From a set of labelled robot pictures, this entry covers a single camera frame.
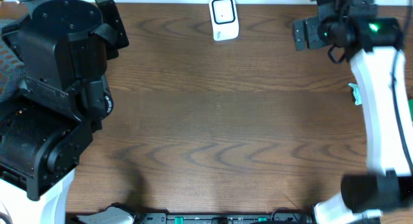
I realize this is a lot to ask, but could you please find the white barcode scanner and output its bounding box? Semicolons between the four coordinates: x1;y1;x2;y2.
208;0;239;41

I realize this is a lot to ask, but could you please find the grey plastic mesh basket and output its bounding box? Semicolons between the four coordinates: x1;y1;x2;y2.
1;19;27;103

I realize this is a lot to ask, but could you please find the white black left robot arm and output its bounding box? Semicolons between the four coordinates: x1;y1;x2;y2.
1;0;129;223

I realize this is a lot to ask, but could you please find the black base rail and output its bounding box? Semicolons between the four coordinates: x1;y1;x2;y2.
65;203;314;224

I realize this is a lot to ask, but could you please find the light blue wet wipes pack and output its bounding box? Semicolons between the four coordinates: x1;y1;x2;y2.
348;83;362;105

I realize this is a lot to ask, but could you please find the green lid jar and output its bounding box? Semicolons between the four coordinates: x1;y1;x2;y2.
408;99;413;122

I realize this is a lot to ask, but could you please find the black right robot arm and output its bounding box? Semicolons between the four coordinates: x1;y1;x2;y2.
293;0;412;223

